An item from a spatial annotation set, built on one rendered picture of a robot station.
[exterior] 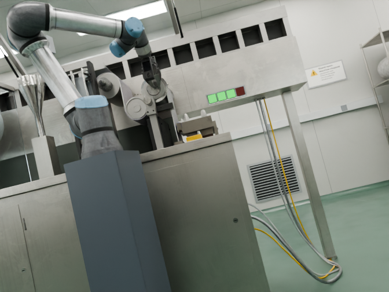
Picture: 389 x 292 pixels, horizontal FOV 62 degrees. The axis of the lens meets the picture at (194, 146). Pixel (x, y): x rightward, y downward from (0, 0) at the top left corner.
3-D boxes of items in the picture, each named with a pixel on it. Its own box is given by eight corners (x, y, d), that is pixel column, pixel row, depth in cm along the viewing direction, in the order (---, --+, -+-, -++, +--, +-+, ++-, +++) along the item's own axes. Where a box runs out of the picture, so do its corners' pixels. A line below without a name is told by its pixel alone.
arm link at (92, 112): (83, 129, 110) (75, 91, 111) (77, 137, 122) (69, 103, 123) (117, 124, 116) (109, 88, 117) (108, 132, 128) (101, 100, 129)
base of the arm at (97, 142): (111, 152, 109) (105, 123, 109) (73, 162, 112) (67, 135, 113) (130, 152, 123) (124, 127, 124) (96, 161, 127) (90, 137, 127)
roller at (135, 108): (127, 121, 173) (123, 99, 174) (139, 126, 198) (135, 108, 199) (149, 115, 172) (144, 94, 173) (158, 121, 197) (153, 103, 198)
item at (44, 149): (33, 186, 179) (13, 88, 183) (47, 185, 193) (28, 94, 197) (57, 180, 178) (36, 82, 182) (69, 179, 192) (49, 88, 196)
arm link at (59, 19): (5, -15, 108) (143, 13, 132) (6, 4, 117) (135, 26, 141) (6, 17, 106) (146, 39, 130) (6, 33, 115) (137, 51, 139)
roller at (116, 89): (97, 101, 176) (92, 77, 177) (112, 109, 201) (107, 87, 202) (121, 94, 175) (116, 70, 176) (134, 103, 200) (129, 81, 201)
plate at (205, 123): (183, 134, 167) (180, 122, 167) (190, 139, 206) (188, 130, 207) (213, 126, 166) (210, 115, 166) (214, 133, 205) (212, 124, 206)
